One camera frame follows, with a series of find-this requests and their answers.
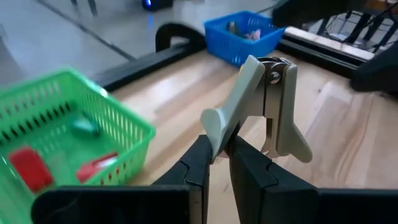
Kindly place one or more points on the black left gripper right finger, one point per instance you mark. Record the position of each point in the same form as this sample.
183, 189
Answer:
280, 199

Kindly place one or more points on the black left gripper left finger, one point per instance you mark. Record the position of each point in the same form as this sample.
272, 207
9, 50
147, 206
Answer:
174, 193

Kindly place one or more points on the grey staple remover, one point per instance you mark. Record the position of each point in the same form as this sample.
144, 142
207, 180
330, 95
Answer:
276, 102

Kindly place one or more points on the pink staple remover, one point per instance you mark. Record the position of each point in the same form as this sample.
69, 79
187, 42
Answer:
254, 35

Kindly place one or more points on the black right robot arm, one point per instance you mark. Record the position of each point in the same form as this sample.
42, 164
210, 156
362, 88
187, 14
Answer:
379, 71

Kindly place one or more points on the green plastic basket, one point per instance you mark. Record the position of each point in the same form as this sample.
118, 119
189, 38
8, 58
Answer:
124, 124

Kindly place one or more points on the blue plastic basket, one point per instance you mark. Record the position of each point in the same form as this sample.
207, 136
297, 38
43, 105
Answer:
227, 46

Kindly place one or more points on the black device with blue light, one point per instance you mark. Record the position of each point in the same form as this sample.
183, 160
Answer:
158, 3

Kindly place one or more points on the black aluminium table frame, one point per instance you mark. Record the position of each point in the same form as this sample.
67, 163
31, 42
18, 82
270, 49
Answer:
140, 65

